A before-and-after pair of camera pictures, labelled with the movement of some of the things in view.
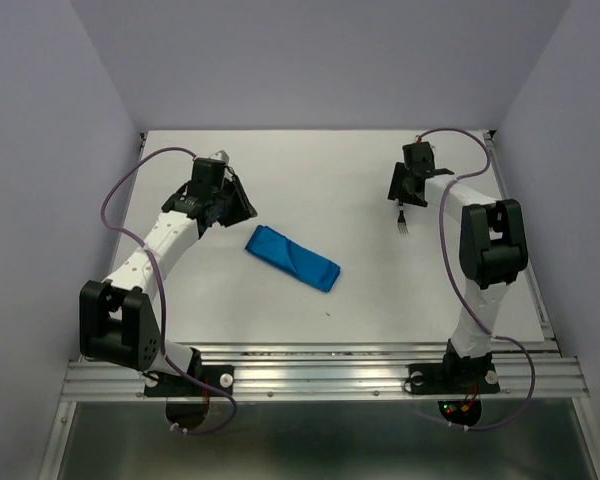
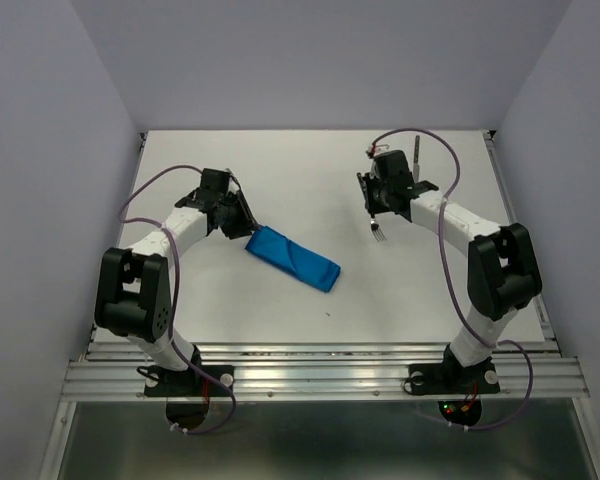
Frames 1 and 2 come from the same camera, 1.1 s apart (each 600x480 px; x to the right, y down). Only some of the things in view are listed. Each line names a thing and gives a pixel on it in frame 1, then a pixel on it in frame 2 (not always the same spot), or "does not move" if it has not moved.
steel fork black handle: [402, 227] to [377, 231]
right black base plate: [453, 379] does not move
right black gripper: [396, 191] to [374, 207]
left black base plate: [222, 376] does not move
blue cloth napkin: [284, 252] does not move
